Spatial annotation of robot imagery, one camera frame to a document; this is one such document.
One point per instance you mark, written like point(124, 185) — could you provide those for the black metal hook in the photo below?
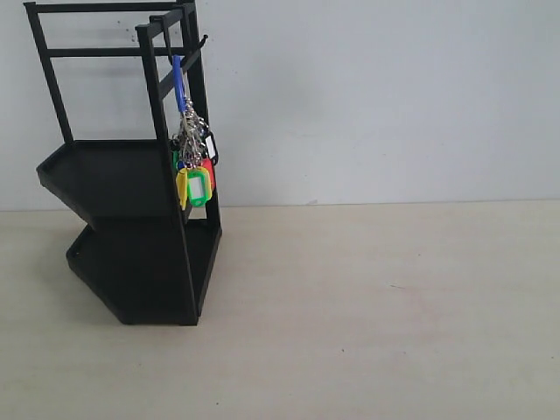
point(192, 41)
point(163, 23)

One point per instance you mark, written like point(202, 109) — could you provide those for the black two-tier metal rack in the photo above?
point(145, 258)

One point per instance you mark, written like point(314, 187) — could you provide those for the colourful key tag bunch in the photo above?
point(194, 152)

